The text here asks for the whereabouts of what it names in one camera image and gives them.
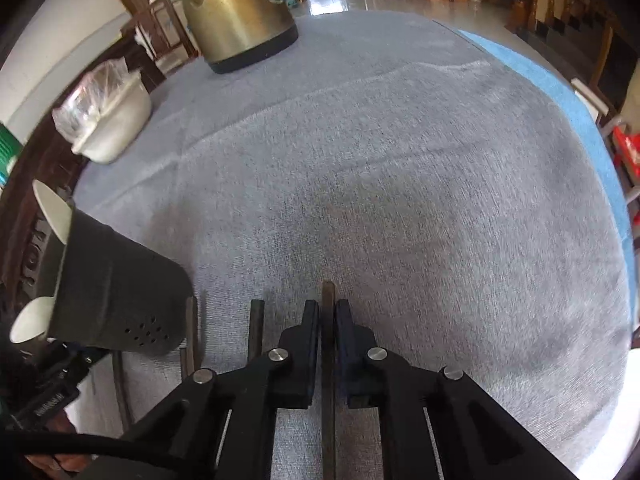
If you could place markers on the wooden stair railing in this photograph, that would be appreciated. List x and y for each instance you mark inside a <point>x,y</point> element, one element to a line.
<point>607,45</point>

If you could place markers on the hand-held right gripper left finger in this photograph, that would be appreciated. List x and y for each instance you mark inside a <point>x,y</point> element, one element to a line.
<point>311,340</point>

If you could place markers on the dark grey utensil holder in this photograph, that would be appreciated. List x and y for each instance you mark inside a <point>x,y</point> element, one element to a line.
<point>110,290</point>

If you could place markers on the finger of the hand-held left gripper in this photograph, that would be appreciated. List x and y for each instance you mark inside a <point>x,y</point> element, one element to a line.
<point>80,362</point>

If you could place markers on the blue tablecloth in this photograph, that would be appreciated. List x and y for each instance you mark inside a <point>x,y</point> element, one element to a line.
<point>550,80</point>

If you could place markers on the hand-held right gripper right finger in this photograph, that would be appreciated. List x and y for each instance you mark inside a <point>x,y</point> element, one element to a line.
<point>344,345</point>

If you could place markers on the grey tablecloth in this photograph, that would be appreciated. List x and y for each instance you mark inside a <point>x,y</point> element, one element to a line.
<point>400,185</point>

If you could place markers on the red child chair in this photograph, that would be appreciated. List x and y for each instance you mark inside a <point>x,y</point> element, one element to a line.
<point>627,147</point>

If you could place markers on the white bowl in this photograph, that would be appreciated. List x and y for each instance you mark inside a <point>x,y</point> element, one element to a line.
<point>117,130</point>

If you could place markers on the green thermos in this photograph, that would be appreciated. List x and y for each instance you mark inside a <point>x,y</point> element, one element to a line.
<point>7,150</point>

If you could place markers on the wooden chair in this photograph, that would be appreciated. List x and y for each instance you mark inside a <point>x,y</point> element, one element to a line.
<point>167,25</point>

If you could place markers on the bronze electric kettle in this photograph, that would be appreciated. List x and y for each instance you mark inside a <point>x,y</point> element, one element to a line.
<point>235,15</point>

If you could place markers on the white spoon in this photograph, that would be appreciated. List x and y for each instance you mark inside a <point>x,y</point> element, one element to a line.
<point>50,210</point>
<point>30,321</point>

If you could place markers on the clear plastic bag with bowls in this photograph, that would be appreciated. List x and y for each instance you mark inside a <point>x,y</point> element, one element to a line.
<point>82,102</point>

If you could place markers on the dark brown chopstick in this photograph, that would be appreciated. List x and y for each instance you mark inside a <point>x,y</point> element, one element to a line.
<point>191,320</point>
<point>256,325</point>
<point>328,435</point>

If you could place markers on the white stool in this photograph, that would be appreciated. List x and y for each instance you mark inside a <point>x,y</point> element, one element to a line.
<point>592,97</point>

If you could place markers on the person's left hand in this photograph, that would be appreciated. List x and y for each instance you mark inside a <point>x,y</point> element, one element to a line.
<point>45,462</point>

